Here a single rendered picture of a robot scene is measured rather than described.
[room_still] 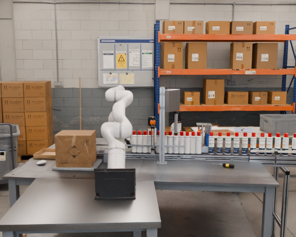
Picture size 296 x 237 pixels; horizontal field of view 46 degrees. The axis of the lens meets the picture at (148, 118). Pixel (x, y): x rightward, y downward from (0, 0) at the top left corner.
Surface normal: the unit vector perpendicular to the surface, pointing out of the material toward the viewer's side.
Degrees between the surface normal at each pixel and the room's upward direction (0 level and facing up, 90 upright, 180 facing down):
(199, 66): 91
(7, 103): 90
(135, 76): 90
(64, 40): 90
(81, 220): 0
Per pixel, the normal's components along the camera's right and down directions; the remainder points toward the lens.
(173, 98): 0.77, 0.10
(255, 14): 0.04, 0.15
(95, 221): 0.00, -0.99
